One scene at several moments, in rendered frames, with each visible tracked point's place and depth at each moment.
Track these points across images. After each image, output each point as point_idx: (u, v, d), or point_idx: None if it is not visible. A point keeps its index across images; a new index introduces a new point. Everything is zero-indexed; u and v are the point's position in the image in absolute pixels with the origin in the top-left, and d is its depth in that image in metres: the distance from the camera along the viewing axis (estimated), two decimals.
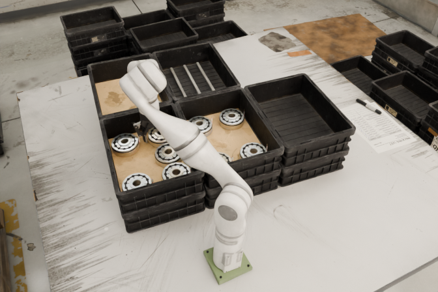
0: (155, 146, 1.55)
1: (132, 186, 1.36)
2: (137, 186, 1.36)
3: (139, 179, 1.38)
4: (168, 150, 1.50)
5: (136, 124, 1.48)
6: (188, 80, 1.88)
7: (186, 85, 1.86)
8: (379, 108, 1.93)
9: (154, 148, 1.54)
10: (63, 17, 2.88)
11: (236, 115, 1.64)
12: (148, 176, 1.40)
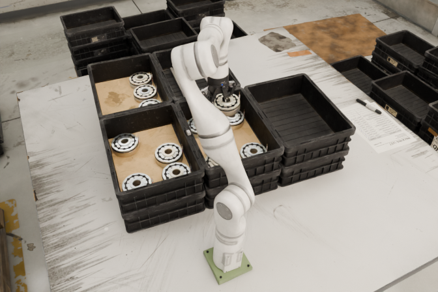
0: None
1: (132, 186, 1.36)
2: (137, 186, 1.36)
3: (139, 179, 1.38)
4: (168, 150, 1.50)
5: (203, 90, 1.40)
6: None
7: None
8: (379, 108, 1.93)
9: (154, 148, 1.54)
10: (63, 17, 2.88)
11: (236, 115, 1.64)
12: (148, 176, 1.40)
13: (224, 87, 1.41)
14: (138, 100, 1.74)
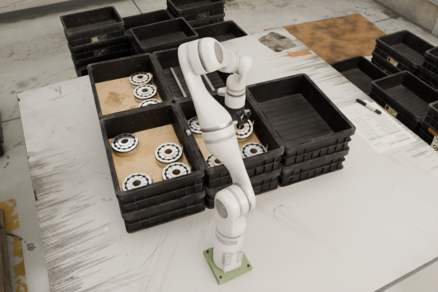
0: None
1: (132, 186, 1.36)
2: (137, 186, 1.36)
3: (139, 179, 1.38)
4: (168, 150, 1.50)
5: None
6: None
7: (186, 85, 1.86)
8: (379, 108, 1.93)
9: (154, 148, 1.54)
10: (63, 17, 2.88)
11: None
12: (148, 176, 1.40)
13: (239, 116, 1.50)
14: (138, 100, 1.74)
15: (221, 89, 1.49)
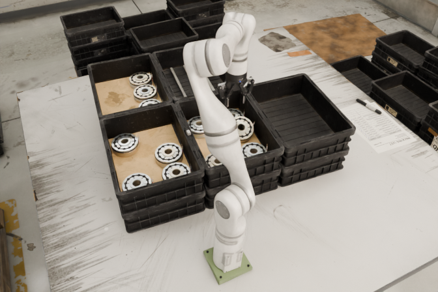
0: None
1: (132, 186, 1.36)
2: (137, 186, 1.36)
3: (139, 179, 1.38)
4: (168, 150, 1.50)
5: (221, 84, 1.39)
6: (188, 80, 1.88)
7: (186, 85, 1.86)
8: (379, 108, 1.93)
9: (154, 148, 1.54)
10: (63, 17, 2.88)
11: (236, 115, 1.64)
12: (148, 176, 1.40)
13: (242, 84, 1.40)
14: (138, 100, 1.74)
15: None
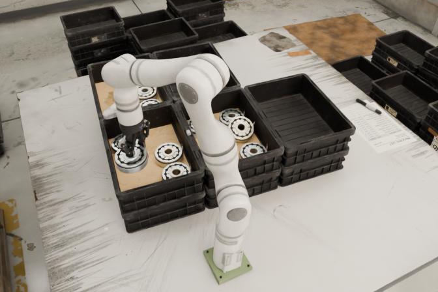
0: (234, 141, 1.57)
1: (126, 157, 1.26)
2: (131, 156, 1.26)
3: None
4: (168, 150, 1.50)
5: (121, 142, 1.21)
6: None
7: None
8: (379, 108, 1.93)
9: (154, 148, 1.54)
10: (63, 17, 2.88)
11: (236, 115, 1.64)
12: (143, 147, 1.30)
13: (141, 130, 1.24)
14: None
15: (107, 111, 1.19)
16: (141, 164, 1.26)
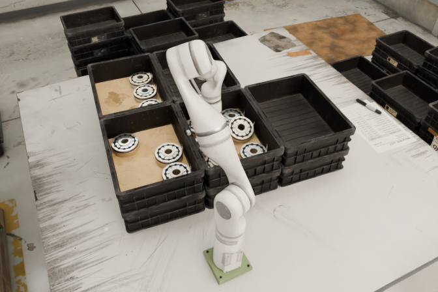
0: (234, 141, 1.57)
1: None
2: None
3: None
4: (168, 150, 1.50)
5: None
6: (188, 80, 1.88)
7: None
8: (379, 108, 1.93)
9: (154, 148, 1.54)
10: (63, 17, 2.88)
11: (236, 115, 1.64)
12: None
13: None
14: (138, 100, 1.74)
15: None
16: None
